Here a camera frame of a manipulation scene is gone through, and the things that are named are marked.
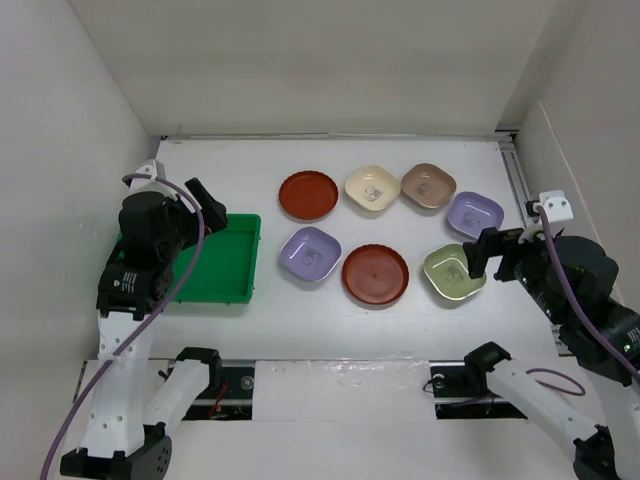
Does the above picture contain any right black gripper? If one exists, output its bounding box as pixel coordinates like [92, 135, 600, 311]
[463, 218, 569, 322]

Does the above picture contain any purple square plate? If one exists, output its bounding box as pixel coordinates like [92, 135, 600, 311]
[278, 226, 342, 291]
[447, 191, 504, 240]

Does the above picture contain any green square panda plate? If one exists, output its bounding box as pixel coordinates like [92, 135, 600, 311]
[423, 244, 487, 301]

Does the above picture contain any brown square panda plate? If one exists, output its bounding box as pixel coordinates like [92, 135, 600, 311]
[401, 163, 457, 209]

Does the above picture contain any red round plate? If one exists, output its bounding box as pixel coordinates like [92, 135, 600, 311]
[278, 170, 339, 221]
[341, 244, 410, 306]

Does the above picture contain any cream square panda plate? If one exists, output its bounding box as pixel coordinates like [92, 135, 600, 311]
[344, 165, 401, 212]

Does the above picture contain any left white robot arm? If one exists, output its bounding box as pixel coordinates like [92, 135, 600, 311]
[54, 173, 228, 479]

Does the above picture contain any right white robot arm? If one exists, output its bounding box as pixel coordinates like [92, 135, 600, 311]
[462, 228, 639, 479]

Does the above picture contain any green plastic bin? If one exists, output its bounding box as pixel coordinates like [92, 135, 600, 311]
[96, 214, 261, 319]

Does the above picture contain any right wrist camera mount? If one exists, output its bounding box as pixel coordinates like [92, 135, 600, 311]
[525, 190, 574, 223]

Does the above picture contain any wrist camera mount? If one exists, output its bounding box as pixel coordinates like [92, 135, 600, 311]
[525, 190, 574, 223]
[126, 159, 167, 195]

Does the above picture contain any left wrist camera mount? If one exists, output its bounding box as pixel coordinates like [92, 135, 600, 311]
[126, 159, 167, 195]

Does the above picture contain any aluminium rail right side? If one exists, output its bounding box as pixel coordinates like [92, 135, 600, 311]
[494, 130, 535, 227]

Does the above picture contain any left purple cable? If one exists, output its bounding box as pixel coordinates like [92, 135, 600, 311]
[39, 172, 207, 480]

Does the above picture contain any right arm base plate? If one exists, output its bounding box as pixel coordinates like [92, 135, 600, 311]
[423, 362, 526, 420]

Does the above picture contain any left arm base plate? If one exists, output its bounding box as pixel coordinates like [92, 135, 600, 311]
[184, 363, 255, 421]

